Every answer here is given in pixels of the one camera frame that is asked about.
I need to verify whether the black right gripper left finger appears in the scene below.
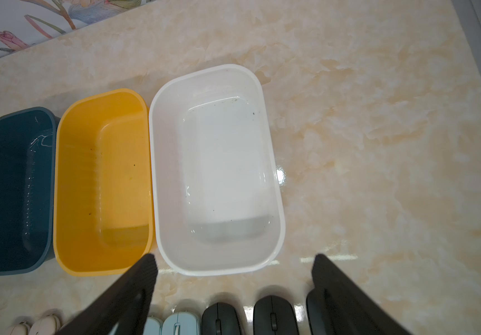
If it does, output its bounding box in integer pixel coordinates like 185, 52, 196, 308
58, 253, 158, 334

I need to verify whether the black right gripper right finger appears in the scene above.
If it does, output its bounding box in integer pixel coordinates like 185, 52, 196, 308
312, 254, 409, 334

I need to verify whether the light blue mouse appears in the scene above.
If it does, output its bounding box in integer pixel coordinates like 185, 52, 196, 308
161, 312, 201, 335
143, 317, 162, 335

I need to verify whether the pink mouse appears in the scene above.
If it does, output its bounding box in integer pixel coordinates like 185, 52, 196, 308
4, 322, 31, 335
28, 314, 61, 335

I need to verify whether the yellow storage box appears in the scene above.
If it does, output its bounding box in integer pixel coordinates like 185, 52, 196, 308
54, 89, 154, 276

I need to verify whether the white storage box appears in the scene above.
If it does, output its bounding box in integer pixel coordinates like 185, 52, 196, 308
148, 64, 286, 276

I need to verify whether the dark teal storage box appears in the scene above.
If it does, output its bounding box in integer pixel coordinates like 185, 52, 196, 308
0, 107, 59, 276

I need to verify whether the black mouse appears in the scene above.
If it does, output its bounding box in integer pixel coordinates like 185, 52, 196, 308
306, 289, 334, 335
253, 295, 299, 335
201, 302, 242, 335

